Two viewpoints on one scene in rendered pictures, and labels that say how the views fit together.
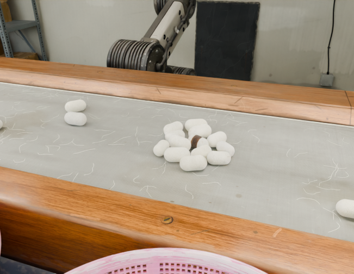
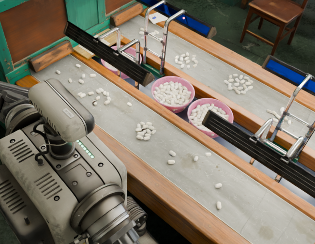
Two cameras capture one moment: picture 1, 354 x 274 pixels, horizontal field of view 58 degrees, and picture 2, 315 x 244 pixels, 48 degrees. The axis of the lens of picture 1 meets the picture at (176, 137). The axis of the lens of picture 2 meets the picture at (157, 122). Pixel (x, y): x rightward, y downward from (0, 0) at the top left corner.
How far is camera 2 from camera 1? 2.07 m
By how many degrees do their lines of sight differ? 101
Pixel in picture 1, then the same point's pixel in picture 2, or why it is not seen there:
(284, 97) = (104, 136)
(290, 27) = not seen: outside the picture
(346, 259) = (142, 96)
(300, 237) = (145, 100)
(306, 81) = not seen: outside the picture
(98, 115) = (164, 158)
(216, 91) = (122, 148)
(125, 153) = (161, 136)
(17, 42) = not seen: outside the picture
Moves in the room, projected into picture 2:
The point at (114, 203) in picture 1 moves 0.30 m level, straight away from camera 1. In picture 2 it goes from (169, 115) to (162, 158)
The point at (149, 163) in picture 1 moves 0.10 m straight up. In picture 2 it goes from (157, 130) to (158, 118)
